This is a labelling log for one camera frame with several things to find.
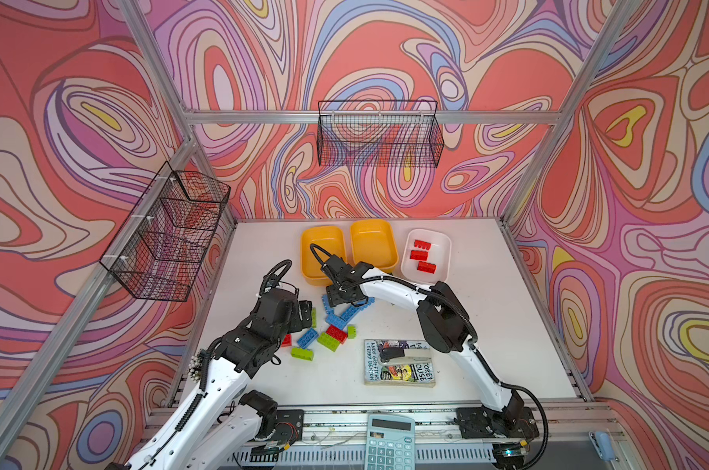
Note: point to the paperback book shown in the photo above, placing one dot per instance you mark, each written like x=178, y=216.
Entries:
x=399, y=363

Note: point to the long blue lego brick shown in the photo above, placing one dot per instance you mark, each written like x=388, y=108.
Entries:
x=363, y=305

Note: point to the left yellow plastic bin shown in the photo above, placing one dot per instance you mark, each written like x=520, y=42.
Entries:
x=317, y=245

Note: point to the teal calculator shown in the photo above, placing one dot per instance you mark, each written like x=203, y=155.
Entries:
x=390, y=442

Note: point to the yellow plastic bin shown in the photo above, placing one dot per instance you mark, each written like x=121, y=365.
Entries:
x=373, y=242
x=317, y=245

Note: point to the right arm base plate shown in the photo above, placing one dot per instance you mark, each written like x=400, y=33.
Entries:
x=483, y=423

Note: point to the black wire basket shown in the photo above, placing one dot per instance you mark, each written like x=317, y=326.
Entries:
x=382, y=133
x=174, y=224

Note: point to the left black wire basket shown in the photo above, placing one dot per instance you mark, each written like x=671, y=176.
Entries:
x=174, y=224

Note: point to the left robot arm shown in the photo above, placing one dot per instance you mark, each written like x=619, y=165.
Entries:
x=221, y=414

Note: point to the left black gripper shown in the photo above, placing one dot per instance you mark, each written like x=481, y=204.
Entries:
x=297, y=323

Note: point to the white plastic bin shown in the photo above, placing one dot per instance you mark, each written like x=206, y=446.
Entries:
x=440, y=254

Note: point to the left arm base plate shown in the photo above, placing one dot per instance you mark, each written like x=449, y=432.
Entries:
x=286, y=429

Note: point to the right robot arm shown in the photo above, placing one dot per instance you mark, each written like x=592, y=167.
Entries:
x=507, y=411

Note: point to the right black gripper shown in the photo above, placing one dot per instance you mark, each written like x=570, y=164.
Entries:
x=334, y=297

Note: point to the right yellow plastic bin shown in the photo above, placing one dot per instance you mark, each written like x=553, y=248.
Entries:
x=373, y=242

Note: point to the back black wire basket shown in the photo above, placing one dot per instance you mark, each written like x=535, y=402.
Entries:
x=382, y=133

